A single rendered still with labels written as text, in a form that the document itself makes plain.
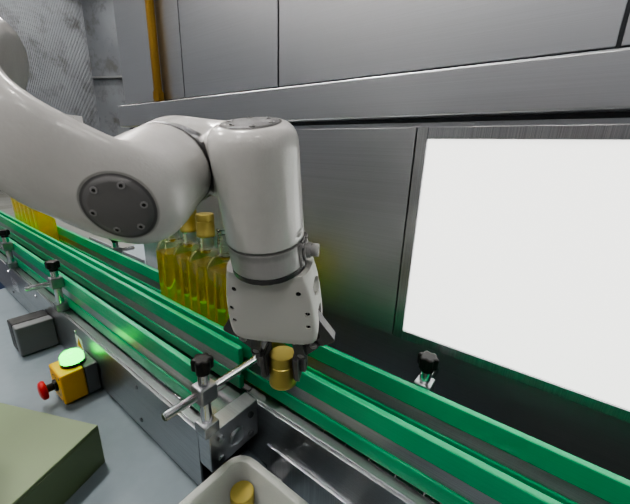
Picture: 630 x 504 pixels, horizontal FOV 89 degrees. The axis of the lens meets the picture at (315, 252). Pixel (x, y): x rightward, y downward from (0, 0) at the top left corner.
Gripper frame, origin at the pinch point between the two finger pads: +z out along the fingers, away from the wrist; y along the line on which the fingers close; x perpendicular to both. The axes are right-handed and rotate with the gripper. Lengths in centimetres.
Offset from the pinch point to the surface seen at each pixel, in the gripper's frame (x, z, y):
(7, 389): -6, 29, 68
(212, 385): 1.2, 5.5, 10.2
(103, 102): -1057, 100, 916
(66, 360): -9, 20, 51
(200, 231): -23.0, -4.9, 21.4
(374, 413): 1.4, 6.6, -12.0
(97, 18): -1121, -139, 886
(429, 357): -6.3, 3.9, -19.4
